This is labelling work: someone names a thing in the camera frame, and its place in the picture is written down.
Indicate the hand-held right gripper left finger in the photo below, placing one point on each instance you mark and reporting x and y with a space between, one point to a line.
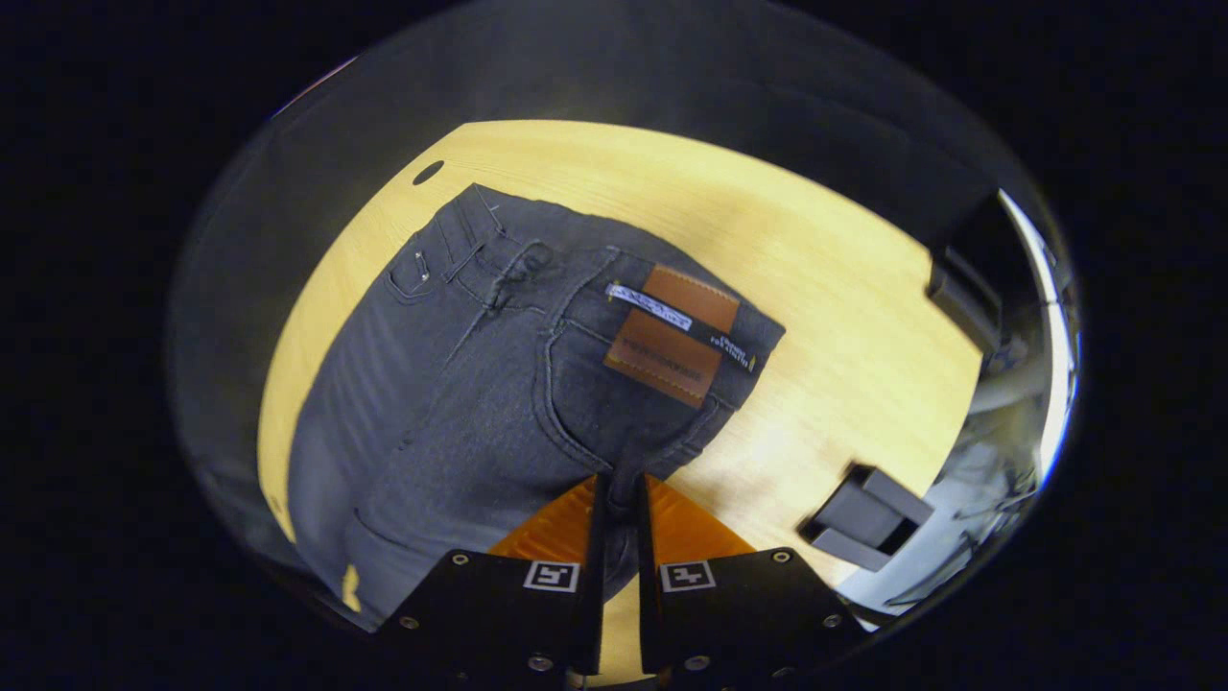
595 576

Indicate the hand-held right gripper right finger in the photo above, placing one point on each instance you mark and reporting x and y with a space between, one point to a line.
648 576

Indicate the dark grey jeans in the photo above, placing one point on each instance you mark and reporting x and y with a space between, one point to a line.
460 384

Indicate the black backdrop cloth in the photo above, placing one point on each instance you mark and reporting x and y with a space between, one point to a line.
672 77

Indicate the black square bracket object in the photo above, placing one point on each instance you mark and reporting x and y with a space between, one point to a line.
863 518

